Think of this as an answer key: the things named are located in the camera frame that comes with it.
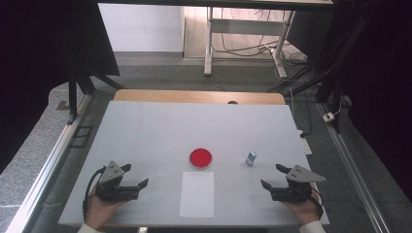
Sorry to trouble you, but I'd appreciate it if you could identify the white power strip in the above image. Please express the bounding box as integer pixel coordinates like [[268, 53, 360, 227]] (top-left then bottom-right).
[[296, 129, 313, 156]]

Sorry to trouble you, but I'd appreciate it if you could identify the black square floor frame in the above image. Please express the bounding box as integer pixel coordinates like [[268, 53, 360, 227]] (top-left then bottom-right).
[[69, 125, 94, 150]]

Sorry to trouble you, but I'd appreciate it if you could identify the person's right hand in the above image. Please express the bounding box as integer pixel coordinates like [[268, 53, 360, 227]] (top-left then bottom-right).
[[281, 183, 324, 226]]

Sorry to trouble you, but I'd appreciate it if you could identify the white desk frame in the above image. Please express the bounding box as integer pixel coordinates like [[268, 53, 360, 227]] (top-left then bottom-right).
[[203, 7, 296, 79]]

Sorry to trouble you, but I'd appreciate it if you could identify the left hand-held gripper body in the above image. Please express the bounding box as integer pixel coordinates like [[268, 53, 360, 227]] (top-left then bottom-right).
[[95, 160, 141, 204]]

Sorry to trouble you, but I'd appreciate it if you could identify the large white board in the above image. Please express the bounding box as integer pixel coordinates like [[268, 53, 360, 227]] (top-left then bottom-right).
[[57, 100, 330, 227]]

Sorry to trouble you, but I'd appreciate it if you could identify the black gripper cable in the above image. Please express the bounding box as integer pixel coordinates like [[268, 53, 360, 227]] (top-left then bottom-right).
[[310, 185, 325, 221], [82, 165, 108, 222]]

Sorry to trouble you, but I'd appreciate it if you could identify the black curtain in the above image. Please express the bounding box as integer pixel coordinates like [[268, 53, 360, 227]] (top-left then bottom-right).
[[0, 0, 121, 174], [324, 0, 412, 203]]

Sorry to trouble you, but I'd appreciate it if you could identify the round red ink pad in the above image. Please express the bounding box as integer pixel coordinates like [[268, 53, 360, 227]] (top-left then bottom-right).
[[189, 148, 214, 169]]

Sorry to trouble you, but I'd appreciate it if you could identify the white paper sheet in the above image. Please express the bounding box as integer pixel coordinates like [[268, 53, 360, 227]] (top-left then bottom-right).
[[179, 171, 216, 218]]

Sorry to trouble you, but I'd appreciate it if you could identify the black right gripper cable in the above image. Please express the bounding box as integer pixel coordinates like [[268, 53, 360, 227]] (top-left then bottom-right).
[[310, 185, 325, 221]]

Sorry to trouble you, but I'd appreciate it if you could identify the black metal stand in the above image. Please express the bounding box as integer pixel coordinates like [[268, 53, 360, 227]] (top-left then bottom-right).
[[267, 0, 361, 134], [66, 64, 124, 126]]

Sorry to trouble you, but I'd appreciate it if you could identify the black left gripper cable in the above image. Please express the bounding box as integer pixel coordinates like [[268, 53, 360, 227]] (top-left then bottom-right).
[[82, 165, 108, 222]]

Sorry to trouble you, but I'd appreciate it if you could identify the person's left hand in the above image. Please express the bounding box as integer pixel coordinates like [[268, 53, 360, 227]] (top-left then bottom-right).
[[85, 187, 130, 229]]

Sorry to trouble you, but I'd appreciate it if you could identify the wooden table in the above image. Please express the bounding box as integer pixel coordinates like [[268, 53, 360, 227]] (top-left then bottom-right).
[[113, 88, 287, 106]]

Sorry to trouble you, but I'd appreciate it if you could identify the aluminium floor rail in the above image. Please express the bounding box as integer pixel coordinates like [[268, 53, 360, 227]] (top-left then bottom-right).
[[5, 93, 95, 233], [315, 102, 394, 233]]

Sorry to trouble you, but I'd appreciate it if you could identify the small blue white stamp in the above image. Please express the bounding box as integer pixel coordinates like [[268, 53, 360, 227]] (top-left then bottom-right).
[[245, 150, 258, 167]]

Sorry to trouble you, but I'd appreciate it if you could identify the white wall panel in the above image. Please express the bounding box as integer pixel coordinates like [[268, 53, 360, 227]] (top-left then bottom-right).
[[97, 3, 185, 53]]

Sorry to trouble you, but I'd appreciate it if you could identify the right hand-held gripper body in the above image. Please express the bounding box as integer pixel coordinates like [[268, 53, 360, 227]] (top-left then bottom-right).
[[270, 164, 326, 204]]

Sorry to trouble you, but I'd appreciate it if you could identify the tangle of black cables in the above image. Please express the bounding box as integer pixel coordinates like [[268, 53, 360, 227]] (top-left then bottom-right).
[[212, 8, 309, 66]]

